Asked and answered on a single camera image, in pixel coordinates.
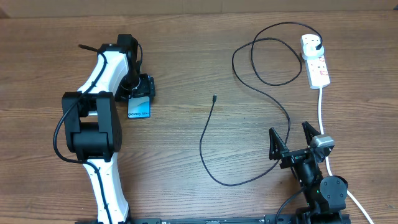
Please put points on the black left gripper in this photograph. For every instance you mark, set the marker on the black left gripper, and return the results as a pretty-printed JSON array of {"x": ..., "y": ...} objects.
[{"x": 145, "y": 88}]

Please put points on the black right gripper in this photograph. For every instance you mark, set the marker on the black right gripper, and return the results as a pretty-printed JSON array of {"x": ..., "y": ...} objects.
[{"x": 291, "y": 157}]

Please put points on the blue Galaxy smartphone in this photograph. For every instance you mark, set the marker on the blue Galaxy smartphone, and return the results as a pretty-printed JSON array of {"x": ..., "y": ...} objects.
[{"x": 138, "y": 108}]

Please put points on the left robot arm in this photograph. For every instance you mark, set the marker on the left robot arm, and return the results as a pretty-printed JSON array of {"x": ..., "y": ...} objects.
[{"x": 93, "y": 129}]

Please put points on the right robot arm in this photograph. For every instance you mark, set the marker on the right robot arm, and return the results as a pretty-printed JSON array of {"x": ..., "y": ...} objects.
[{"x": 325, "y": 196}]

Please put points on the white charger plug adapter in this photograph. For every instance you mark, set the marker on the white charger plug adapter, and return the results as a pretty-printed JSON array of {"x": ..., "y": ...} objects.
[{"x": 310, "y": 51}]

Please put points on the white power strip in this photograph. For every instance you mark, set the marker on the white power strip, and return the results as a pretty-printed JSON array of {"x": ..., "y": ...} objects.
[{"x": 317, "y": 71}]

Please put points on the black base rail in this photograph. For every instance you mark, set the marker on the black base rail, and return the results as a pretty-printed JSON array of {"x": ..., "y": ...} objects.
[{"x": 267, "y": 219}]

